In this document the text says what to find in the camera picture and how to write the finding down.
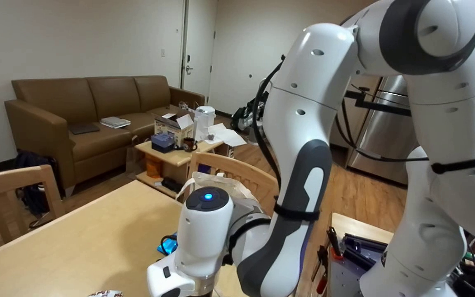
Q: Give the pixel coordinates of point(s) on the wooden slat-back chair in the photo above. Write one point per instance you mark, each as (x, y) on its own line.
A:
(231, 165)
(7, 182)

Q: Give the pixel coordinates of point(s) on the white door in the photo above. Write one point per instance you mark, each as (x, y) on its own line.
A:
(198, 50)

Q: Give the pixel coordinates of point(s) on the wooden coffee table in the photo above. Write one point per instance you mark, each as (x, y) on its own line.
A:
(174, 157)

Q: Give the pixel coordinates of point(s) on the black bag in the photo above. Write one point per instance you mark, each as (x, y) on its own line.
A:
(35, 190)

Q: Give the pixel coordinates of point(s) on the brown leather sofa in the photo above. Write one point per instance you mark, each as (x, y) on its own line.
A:
(57, 99)

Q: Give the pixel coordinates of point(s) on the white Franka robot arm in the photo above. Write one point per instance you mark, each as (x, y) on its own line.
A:
(304, 109)

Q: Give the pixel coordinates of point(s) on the white loose papers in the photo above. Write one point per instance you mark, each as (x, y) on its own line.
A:
(226, 136)

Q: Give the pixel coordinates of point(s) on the dark mug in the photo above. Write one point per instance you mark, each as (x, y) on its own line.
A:
(190, 144)

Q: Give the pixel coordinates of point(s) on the black and orange bar clamp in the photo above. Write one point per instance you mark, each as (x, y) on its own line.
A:
(322, 269)

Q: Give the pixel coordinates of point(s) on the dark laptop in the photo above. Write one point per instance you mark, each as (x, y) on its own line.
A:
(85, 127)

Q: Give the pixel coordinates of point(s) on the dark blue box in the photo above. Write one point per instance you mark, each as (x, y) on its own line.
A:
(164, 142)

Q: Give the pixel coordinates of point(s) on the stainless steel refrigerator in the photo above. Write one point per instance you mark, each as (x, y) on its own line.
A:
(380, 137)

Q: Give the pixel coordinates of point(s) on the white jug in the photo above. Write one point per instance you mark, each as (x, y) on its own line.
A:
(203, 123)

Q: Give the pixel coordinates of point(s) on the stack of white papers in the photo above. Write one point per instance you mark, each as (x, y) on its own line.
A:
(116, 123)

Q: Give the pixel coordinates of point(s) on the blue packet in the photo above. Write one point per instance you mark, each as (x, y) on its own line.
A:
(167, 246)

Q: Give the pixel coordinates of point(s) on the light wooden dining table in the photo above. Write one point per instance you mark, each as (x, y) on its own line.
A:
(83, 241)

